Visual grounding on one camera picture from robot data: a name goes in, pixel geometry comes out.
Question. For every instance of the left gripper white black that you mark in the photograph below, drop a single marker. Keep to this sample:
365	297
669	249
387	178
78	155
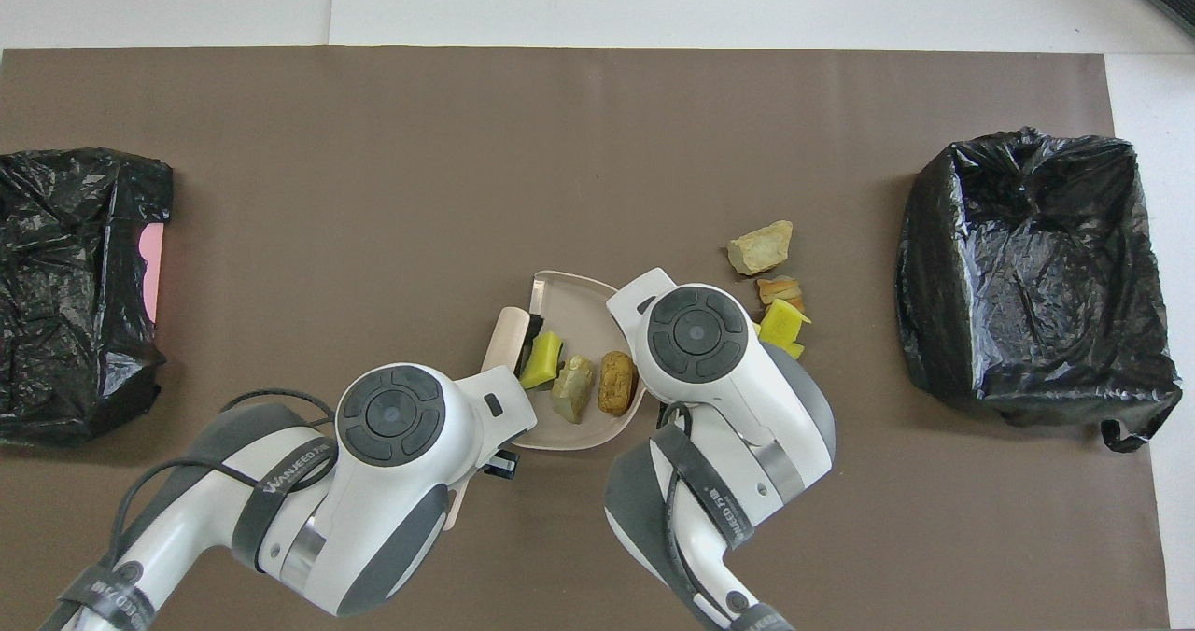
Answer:
504	412

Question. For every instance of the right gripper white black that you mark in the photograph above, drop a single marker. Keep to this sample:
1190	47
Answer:
644	290

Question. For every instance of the yellow green scouring sponge piece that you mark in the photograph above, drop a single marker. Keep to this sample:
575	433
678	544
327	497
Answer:
543	360
784	323

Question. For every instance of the beige plastic dustpan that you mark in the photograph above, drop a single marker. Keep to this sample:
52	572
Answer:
579	314

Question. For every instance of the toy croissant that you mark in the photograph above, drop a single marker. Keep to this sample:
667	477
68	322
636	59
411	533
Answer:
780	289
572	390

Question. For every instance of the beige hand brush black bristles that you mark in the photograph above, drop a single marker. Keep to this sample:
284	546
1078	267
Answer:
504	337

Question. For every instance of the brown toy bread roll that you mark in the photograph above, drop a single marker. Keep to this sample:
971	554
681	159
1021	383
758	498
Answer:
616	384

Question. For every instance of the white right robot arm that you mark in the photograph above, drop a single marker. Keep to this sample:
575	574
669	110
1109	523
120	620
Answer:
738	407

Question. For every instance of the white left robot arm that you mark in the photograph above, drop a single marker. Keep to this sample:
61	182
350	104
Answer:
373	519

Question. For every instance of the black plastic trash bag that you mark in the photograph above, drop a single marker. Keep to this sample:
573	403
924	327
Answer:
1008	267
65	360

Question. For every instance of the pink plastic bin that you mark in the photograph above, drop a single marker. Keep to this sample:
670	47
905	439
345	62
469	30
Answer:
152	272

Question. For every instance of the brown table mat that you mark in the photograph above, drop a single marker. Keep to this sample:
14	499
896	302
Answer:
280	192

